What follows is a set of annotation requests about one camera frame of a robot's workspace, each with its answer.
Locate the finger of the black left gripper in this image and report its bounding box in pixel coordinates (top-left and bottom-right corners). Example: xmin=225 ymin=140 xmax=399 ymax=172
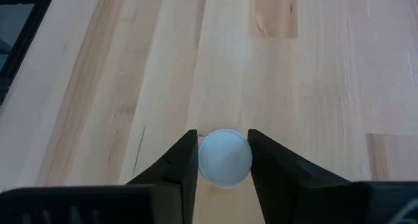
xmin=125 ymin=129 xmax=199 ymax=224
xmin=247 ymin=128 xmax=362 ymax=224

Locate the small pink pill bottle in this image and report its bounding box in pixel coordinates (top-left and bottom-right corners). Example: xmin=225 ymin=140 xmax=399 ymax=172
xmin=198 ymin=129 xmax=253 ymax=189

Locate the black aluminium rig frame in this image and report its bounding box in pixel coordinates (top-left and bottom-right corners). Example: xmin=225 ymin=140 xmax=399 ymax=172
xmin=0 ymin=0 xmax=58 ymax=106

